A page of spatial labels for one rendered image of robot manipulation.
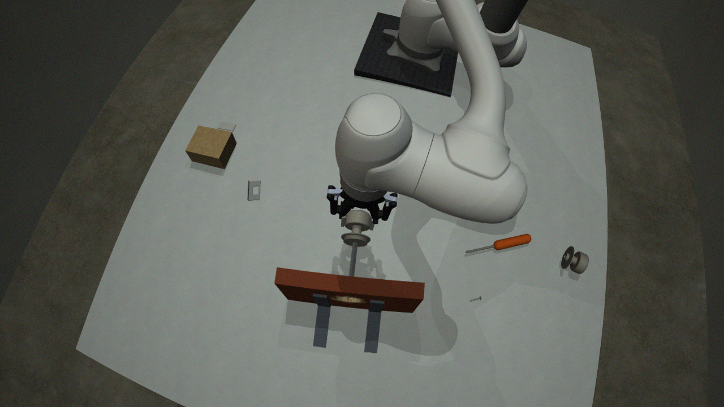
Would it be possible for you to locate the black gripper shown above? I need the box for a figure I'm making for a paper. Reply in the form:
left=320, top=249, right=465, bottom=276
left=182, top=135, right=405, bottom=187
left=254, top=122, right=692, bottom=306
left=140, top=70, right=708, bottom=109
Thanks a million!
left=327, top=185, right=398, bottom=230

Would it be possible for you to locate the brown rectangular box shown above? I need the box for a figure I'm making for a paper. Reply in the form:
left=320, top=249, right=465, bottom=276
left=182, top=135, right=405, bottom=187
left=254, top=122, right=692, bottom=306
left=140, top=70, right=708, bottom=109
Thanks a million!
left=185, top=125, right=237, bottom=169

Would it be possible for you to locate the brown wooden door slab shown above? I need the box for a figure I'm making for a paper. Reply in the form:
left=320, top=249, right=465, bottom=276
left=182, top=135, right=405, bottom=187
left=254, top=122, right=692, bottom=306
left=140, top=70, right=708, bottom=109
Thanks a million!
left=274, top=267, right=425, bottom=313

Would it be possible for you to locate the orange-handled screwdriver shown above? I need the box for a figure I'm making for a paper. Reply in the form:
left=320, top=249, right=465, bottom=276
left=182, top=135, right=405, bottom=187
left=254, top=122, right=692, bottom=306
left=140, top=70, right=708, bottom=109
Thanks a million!
left=466, top=234, right=531, bottom=253

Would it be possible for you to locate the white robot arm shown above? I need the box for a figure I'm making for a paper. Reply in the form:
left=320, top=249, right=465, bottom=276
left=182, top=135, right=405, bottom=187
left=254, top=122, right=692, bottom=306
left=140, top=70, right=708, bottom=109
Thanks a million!
left=335, top=0, right=528, bottom=224

